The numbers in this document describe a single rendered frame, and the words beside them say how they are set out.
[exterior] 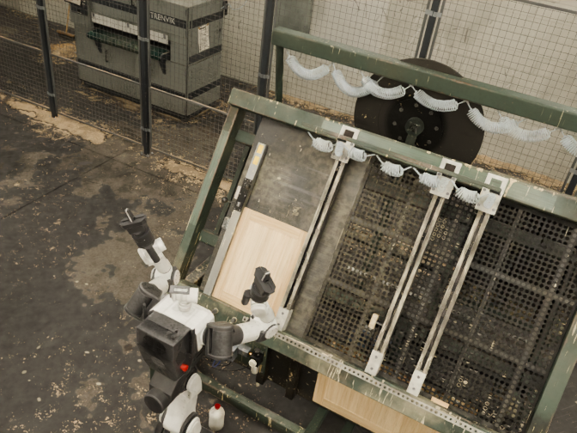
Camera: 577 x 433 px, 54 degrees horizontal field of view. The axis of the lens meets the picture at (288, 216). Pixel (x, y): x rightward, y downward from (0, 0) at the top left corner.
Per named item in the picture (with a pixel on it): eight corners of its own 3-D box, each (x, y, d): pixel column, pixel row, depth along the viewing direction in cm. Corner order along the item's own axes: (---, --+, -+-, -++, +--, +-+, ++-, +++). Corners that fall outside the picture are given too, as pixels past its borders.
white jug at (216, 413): (205, 426, 366) (206, 407, 355) (214, 416, 373) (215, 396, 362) (218, 434, 363) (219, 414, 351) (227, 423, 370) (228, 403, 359)
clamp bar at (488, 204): (404, 387, 299) (397, 397, 277) (488, 175, 292) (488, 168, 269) (422, 395, 296) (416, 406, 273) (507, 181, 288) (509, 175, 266)
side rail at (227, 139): (177, 276, 355) (167, 276, 345) (238, 109, 348) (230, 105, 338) (185, 279, 353) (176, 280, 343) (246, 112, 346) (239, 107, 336)
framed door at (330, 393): (313, 398, 364) (312, 400, 362) (326, 338, 333) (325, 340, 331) (449, 467, 334) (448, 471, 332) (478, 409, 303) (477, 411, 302)
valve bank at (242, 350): (180, 353, 340) (181, 324, 327) (194, 338, 351) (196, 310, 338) (252, 391, 324) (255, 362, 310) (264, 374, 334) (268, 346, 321)
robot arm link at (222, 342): (243, 352, 253) (222, 358, 241) (227, 349, 258) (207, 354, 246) (244, 326, 252) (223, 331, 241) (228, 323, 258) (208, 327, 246)
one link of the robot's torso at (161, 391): (164, 419, 262) (164, 394, 252) (142, 406, 266) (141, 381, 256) (199, 379, 283) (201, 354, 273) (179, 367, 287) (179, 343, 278)
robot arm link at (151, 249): (154, 226, 266) (163, 242, 274) (132, 237, 265) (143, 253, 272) (160, 239, 258) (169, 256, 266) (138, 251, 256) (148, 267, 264)
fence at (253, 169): (205, 292, 341) (203, 292, 338) (261, 143, 335) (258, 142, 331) (213, 295, 340) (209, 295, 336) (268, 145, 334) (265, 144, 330)
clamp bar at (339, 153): (273, 324, 326) (257, 329, 303) (347, 128, 318) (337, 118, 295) (288, 331, 322) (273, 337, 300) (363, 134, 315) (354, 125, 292)
